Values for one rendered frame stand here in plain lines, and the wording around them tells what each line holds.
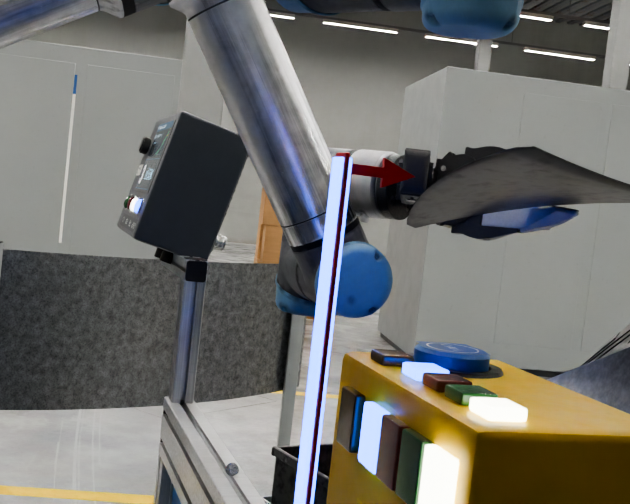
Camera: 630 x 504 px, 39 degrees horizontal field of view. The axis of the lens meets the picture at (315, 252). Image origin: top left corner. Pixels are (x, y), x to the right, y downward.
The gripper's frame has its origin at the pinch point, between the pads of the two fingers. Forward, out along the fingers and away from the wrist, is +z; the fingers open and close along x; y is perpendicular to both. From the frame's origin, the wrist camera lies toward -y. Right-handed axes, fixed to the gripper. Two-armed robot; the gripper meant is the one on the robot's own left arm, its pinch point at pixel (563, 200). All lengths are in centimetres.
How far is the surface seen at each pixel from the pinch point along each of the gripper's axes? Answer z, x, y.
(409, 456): 13, 18, -48
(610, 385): 7.8, 16.1, -2.1
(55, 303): -150, 29, 68
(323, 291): -9.4, 12.4, -23.4
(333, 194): -9.6, 4.7, -24.1
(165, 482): -51, 42, 10
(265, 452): -209, 92, 249
